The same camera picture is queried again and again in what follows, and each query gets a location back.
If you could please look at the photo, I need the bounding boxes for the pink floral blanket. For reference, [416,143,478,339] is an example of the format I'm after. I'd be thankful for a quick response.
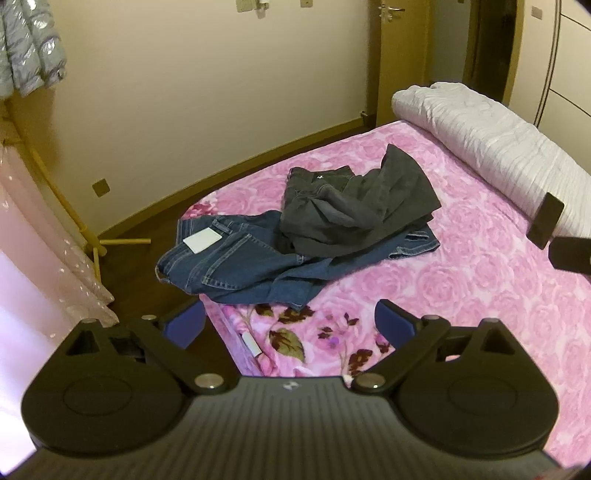
[185,117,591,467]

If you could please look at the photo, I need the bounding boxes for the silver puffer jacket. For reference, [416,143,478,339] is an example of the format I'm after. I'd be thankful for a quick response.
[0,0,68,97]

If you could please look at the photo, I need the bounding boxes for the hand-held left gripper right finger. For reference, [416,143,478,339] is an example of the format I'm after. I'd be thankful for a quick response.
[351,300,527,395]

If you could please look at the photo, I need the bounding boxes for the white striped quilt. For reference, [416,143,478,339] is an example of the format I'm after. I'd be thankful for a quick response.
[392,82,591,241]

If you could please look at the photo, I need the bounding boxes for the yellow wooden coat stand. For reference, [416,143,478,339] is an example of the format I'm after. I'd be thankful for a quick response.
[0,99,151,282]

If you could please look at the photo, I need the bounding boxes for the dark grey jeans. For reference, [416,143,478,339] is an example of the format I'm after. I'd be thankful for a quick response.
[279,144,441,257]

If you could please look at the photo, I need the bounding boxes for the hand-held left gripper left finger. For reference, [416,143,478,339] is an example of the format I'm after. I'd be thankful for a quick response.
[65,298,240,396]

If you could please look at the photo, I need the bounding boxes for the pale pink curtain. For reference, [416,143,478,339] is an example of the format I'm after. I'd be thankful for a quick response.
[0,134,120,462]

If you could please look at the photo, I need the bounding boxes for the wooden door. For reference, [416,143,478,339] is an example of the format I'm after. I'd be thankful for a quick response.
[369,0,432,127]

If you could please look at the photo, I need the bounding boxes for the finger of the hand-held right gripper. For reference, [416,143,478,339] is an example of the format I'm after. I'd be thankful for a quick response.
[549,236,591,273]

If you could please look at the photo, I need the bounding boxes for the blue jeans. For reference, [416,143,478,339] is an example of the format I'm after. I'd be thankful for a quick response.
[156,210,440,311]

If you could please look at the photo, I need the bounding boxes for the cream wardrobe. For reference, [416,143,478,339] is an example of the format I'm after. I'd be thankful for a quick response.
[508,0,591,176]

